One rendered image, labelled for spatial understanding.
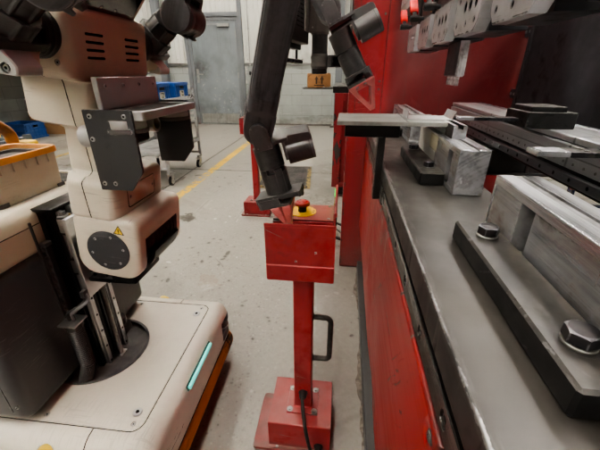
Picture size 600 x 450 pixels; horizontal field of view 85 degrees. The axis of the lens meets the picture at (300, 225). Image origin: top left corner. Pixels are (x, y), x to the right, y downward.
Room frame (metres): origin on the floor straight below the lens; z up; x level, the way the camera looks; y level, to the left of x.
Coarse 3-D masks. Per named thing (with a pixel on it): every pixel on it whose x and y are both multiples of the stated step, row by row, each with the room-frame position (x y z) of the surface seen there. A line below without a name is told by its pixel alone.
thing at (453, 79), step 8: (464, 40) 0.85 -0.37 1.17; (448, 48) 0.95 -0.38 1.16; (456, 48) 0.87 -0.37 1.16; (464, 48) 0.85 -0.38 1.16; (448, 56) 0.93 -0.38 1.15; (456, 56) 0.86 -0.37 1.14; (464, 56) 0.85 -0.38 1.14; (448, 64) 0.92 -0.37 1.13; (456, 64) 0.85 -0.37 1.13; (464, 64) 0.85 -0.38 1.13; (448, 72) 0.91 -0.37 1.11; (456, 72) 0.85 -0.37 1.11; (448, 80) 0.93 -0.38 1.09; (456, 80) 0.86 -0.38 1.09
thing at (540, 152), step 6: (528, 150) 0.51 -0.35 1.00; (534, 150) 0.49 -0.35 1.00; (540, 150) 0.48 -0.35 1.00; (546, 150) 0.48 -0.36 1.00; (552, 150) 0.48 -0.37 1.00; (558, 150) 0.48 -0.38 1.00; (564, 150) 0.48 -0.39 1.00; (570, 150) 0.48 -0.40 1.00; (576, 150) 0.48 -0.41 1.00; (582, 150) 0.48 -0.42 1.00; (588, 150) 0.48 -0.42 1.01; (594, 150) 0.48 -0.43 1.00; (540, 156) 0.48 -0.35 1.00; (546, 156) 0.48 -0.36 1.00; (552, 156) 0.48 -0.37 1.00; (558, 156) 0.48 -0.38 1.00; (564, 156) 0.47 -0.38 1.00; (570, 156) 0.47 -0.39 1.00; (576, 156) 0.47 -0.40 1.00; (582, 156) 0.47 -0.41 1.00; (588, 156) 0.47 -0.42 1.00; (594, 156) 0.47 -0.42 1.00
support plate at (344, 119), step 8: (344, 120) 0.86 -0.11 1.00; (352, 120) 0.86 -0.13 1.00; (360, 120) 0.86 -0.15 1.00; (368, 120) 0.86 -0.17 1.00; (376, 120) 0.86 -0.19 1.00; (384, 120) 0.86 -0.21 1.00; (392, 120) 0.86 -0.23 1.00; (400, 120) 0.86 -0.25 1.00; (408, 120) 0.86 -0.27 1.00; (416, 120) 0.86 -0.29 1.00; (424, 120) 0.86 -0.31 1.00
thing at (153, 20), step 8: (152, 16) 0.97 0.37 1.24; (144, 24) 0.97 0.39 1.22; (152, 24) 0.97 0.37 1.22; (160, 24) 0.96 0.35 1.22; (152, 32) 0.97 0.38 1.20; (160, 32) 0.97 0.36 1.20; (168, 32) 0.97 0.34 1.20; (152, 40) 0.96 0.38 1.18; (160, 40) 0.97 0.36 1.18; (168, 40) 0.99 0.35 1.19; (160, 48) 0.98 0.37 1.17; (168, 48) 1.01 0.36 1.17; (152, 56) 0.96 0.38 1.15; (160, 56) 1.00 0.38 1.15; (168, 56) 1.04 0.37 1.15
